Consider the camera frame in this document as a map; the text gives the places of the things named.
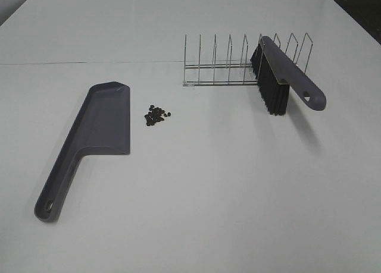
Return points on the pile of coffee beans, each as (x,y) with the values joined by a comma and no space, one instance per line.
(155,115)

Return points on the grey plastic dustpan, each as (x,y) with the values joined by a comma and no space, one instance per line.
(101,127)

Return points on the grey brush black bristles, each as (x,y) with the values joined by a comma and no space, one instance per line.
(276,74)

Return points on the metal wire dish rack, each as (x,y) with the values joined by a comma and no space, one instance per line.
(226,70)

